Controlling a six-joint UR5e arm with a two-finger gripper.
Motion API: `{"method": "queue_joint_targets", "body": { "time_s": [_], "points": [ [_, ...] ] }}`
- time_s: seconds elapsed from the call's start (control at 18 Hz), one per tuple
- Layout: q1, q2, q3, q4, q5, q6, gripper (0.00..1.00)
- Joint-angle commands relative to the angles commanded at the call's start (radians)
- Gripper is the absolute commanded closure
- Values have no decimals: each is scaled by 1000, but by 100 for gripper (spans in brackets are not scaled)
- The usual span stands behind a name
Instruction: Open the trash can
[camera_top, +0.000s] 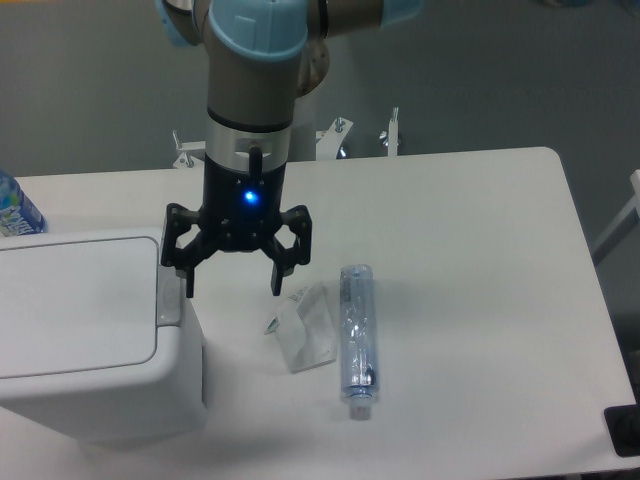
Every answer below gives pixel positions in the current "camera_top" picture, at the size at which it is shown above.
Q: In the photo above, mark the white frame at right edge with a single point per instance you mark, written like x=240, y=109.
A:
x=620, y=226

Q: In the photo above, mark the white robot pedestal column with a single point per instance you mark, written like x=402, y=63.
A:
x=314, y=68

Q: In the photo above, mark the white plastic trash can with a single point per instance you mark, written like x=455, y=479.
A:
x=99, y=341

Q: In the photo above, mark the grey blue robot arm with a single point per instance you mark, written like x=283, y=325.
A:
x=256, y=52

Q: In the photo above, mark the empty clear plastic bottle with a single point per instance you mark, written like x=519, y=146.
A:
x=358, y=341

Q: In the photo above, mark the white metal base frame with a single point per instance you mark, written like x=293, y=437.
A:
x=329, y=144

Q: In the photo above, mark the blue labelled water bottle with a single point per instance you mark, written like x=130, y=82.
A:
x=19, y=215

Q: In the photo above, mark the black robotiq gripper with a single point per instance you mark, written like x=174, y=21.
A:
x=239, y=213

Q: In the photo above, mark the black clamp at table edge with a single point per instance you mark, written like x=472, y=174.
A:
x=623, y=426

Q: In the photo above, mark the crumpled white plastic wrapper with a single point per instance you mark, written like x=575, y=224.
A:
x=304, y=329

